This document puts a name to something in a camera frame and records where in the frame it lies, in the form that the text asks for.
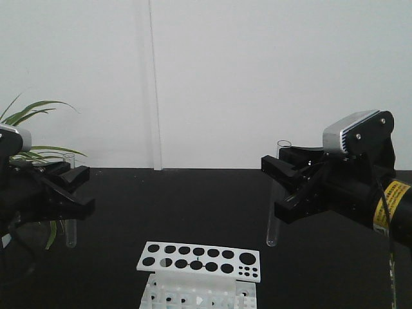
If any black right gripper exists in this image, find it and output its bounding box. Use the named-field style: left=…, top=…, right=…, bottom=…
left=261, top=146, right=395, bottom=223

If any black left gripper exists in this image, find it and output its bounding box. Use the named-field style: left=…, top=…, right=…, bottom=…
left=0, top=130, right=95, bottom=239

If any tall clear test tube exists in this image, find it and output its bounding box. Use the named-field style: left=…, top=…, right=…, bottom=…
left=266, top=139, right=292, bottom=248

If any short clear test tube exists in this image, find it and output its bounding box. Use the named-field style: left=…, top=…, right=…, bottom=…
left=63, top=153, right=77, bottom=248

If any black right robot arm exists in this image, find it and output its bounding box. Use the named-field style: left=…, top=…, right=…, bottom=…
left=261, top=147, right=411, bottom=247

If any green spider plant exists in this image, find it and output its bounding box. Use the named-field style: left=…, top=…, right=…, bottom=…
left=0, top=93, right=88, bottom=250

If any white test tube rack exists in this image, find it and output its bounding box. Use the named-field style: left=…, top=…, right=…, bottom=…
left=136, top=241, right=261, bottom=308

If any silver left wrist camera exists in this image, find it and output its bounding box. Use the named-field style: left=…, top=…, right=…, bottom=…
left=1, top=124, right=32, bottom=152

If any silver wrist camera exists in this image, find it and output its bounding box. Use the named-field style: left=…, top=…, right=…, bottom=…
left=323, top=109, right=395, bottom=156
left=1, top=124, right=32, bottom=152

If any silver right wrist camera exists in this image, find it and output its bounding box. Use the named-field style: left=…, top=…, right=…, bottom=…
left=323, top=109, right=395, bottom=156

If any white wall trim strip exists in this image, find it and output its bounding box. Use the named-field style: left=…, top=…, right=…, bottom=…
left=147, top=1, right=163, bottom=171

